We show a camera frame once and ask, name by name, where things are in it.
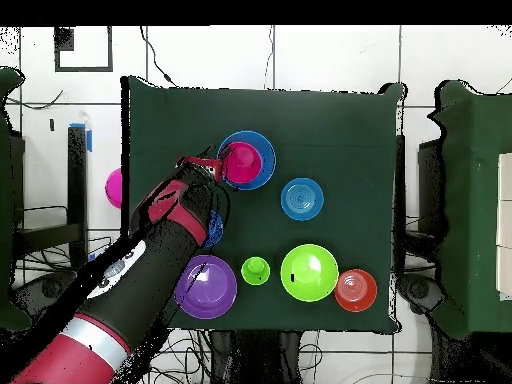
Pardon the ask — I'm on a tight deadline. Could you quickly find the small pink bowl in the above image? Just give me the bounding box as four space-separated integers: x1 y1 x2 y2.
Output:
220 141 264 185

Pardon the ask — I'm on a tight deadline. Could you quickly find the large light blue bowl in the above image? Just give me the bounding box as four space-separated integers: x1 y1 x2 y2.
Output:
216 130 278 191

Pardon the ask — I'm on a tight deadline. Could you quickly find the white box stack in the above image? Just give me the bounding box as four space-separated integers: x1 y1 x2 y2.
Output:
496 152 512 302

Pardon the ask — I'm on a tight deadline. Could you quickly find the small dark blue bowl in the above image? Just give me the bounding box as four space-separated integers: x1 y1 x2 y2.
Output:
202 209 225 248

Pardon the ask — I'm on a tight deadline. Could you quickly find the magenta bowl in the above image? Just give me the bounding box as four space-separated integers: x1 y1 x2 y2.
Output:
104 167 123 210

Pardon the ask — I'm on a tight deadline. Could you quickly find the small light blue bowl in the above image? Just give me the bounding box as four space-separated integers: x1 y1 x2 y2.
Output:
280 177 325 222

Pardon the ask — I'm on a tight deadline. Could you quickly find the black metal stand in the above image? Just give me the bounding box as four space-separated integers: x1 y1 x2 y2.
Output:
11 124 90 277

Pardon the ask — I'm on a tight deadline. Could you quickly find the green cup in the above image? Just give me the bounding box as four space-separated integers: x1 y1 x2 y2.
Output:
240 256 272 287

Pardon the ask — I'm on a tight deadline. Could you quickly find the large purple bowl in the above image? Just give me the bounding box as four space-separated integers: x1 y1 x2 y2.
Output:
174 254 238 320

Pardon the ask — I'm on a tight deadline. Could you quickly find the dark green table cloth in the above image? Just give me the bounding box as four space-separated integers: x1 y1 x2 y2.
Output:
120 75 405 335

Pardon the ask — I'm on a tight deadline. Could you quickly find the large green bowl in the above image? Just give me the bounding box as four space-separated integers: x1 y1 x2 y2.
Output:
280 243 340 303

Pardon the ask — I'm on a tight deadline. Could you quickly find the neighbouring green table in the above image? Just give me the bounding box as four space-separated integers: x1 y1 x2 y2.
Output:
0 66 33 333
427 79 512 339

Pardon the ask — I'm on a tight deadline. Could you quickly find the orange bowl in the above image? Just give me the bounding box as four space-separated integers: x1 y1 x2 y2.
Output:
334 268 378 313

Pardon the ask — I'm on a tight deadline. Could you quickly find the black cable with plug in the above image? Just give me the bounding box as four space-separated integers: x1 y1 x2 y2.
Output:
139 26 178 88

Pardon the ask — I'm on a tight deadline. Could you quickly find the black square frame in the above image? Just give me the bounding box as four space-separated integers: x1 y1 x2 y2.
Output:
54 26 114 73

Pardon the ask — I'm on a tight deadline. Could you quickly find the floor cable tangle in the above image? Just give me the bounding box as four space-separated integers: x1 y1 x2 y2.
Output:
15 235 211 384

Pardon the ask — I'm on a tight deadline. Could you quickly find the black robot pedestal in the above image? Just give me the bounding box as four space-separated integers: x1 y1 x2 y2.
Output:
207 329 305 384

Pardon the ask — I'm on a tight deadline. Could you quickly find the black pedestal leg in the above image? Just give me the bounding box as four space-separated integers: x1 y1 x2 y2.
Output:
399 271 446 317
11 271 78 317

